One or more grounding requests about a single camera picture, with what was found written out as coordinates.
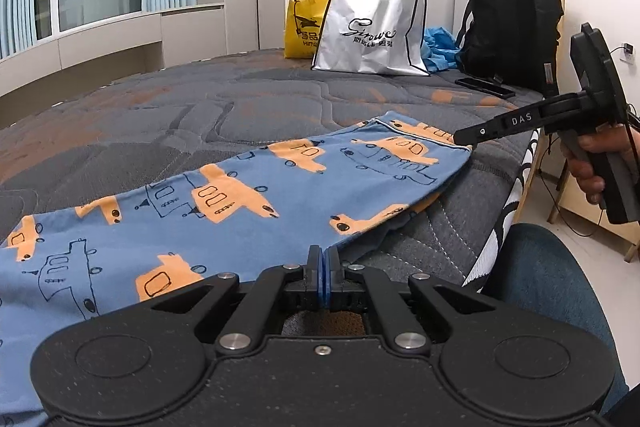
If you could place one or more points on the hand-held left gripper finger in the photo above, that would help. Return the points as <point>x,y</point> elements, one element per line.
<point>318,279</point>
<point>330,279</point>

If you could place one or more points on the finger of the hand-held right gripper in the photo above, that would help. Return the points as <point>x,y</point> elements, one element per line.
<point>500,125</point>

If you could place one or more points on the blue pants with orange print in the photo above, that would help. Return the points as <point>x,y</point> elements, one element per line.
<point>125,232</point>

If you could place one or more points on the person's right hand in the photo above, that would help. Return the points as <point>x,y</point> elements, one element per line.
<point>605,139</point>

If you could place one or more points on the black phone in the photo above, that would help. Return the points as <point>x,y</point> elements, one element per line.
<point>482,86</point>

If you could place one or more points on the blue cloth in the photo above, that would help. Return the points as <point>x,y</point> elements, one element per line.
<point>440,52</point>

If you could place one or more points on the black backpack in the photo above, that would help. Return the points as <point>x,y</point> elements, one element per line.
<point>510,22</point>

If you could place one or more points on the black white striped cloth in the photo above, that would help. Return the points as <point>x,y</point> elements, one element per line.
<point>495,247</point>

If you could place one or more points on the wooden nightstand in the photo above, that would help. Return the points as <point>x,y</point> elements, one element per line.
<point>580,223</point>

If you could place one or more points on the person's leg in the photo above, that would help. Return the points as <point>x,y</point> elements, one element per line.
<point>550,267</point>

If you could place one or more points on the white tote bag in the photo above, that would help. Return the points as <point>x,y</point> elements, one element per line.
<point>370,32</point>

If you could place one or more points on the bed with grey quilted mattress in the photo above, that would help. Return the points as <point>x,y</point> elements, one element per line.
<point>200,107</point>

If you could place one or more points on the yellow bag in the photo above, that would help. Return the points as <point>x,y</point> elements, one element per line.
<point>300,37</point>

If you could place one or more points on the beige window bench cabinet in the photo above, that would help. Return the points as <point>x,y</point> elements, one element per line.
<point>100,42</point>

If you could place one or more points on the wall socket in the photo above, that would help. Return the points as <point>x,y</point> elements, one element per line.
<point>629,49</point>

